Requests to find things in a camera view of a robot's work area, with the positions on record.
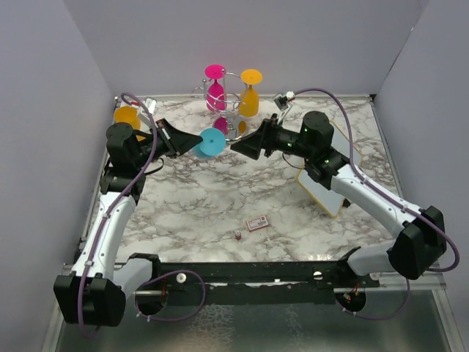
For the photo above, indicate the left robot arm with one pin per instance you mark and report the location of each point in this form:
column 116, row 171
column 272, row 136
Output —
column 95, row 293

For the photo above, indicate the pink wine glass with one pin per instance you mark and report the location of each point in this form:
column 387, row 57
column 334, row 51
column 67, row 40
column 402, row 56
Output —
column 215, row 95

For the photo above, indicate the small red white box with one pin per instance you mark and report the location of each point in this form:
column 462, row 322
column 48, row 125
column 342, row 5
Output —
column 257, row 223

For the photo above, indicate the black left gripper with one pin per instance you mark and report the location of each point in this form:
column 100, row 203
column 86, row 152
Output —
column 176, row 141

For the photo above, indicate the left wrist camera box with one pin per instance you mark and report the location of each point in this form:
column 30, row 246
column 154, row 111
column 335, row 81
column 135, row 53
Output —
column 146, row 111

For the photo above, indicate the small yellow-framed whiteboard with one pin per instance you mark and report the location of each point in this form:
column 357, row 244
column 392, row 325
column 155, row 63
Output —
column 321, row 193

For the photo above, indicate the chrome wine glass rack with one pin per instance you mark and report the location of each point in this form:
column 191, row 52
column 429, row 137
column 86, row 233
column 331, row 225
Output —
column 236, row 123

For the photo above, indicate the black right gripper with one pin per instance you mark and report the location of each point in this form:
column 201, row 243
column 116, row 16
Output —
column 264, row 138

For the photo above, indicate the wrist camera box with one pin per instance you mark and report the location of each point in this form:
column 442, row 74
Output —
column 146, row 111
column 283, row 99

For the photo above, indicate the blue wine glass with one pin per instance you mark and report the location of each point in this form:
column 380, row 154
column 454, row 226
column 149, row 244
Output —
column 212, row 144

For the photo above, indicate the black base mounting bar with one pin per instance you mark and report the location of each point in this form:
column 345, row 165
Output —
column 247, row 283

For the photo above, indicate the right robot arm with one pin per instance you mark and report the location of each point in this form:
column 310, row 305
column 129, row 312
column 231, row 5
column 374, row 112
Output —
column 418, row 232

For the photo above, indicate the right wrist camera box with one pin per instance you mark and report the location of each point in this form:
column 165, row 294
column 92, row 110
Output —
column 283, row 99

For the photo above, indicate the yellow wine glass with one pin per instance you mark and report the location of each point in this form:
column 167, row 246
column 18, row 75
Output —
column 128, row 115
column 249, row 99

